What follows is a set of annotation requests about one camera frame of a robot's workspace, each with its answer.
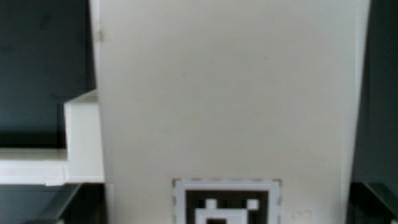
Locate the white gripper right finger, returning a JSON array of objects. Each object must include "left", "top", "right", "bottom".
[{"left": 349, "top": 182, "right": 398, "bottom": 224}]

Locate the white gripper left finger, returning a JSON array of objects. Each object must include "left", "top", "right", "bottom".
[{"left": 24, "top": 183, "right": 107, "bottom": 224}]

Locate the small white box part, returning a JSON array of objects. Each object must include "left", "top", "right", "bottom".
[{"left": 91, "top": 0, "right": 370, "bottom": 224}]

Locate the white U-shaped boundary frame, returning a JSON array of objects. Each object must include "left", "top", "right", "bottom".
[{"left": 0, "top": 90, "right": 106, "bottom": 186}]

